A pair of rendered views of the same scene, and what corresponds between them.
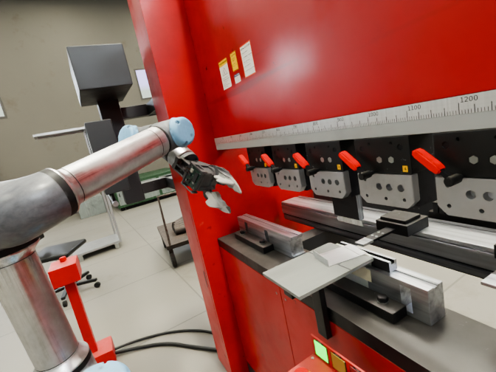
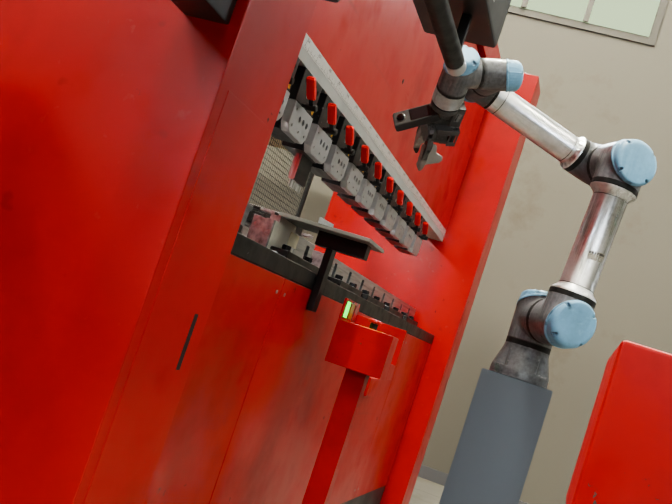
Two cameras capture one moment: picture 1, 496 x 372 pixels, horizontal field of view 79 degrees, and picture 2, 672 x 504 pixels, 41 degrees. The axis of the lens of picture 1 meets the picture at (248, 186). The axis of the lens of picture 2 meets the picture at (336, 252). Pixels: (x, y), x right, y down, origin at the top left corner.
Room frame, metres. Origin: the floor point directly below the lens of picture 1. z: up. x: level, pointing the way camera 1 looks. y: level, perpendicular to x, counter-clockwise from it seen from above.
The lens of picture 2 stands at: (2.58, 1.51, 0.75)
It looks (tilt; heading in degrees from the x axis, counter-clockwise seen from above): 5 degrees up; 223
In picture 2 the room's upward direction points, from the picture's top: 19 degrees clockwise
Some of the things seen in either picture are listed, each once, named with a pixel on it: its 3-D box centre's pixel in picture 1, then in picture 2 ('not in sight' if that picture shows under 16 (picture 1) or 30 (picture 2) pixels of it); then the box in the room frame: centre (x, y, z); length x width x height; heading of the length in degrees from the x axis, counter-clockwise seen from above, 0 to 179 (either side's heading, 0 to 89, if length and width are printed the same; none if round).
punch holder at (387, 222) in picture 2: not in sight; (384, 205); (-0.01, -0.70, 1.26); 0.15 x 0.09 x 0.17; 26
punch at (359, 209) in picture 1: (347, 208); (299, 173); (0.87, -0.28, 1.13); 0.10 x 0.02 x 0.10; 26
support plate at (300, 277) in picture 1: (317, 266); (332, 232); (0.81, -0.15, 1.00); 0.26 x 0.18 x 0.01; 116
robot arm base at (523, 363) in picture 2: not in sight; (523, 361); (0.52, 0.36, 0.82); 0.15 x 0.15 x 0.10
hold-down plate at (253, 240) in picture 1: (252, 240); not in sight; (1.39, 0.03, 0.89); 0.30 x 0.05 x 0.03; 26
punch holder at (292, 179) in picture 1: (294, 165); (290, 104); (1.08, -0.18, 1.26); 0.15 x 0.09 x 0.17; 26
